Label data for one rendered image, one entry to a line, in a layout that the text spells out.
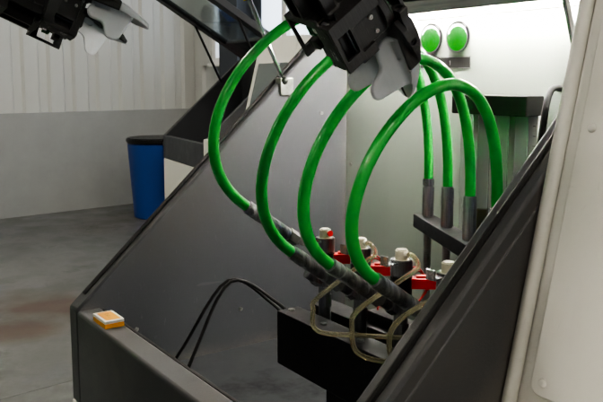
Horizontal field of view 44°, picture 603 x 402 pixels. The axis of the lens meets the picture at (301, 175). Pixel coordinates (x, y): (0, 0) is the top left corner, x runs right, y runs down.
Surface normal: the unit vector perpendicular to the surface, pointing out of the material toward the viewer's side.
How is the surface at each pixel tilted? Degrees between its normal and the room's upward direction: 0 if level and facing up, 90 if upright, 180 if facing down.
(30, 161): 90
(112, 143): 90
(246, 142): 90
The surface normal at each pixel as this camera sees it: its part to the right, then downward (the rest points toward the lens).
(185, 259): 0.57, 0.11
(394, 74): 0.59, 0.39
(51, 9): 0.61, -0.14
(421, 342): -0.56, -0.68
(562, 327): -0.80, -0.17
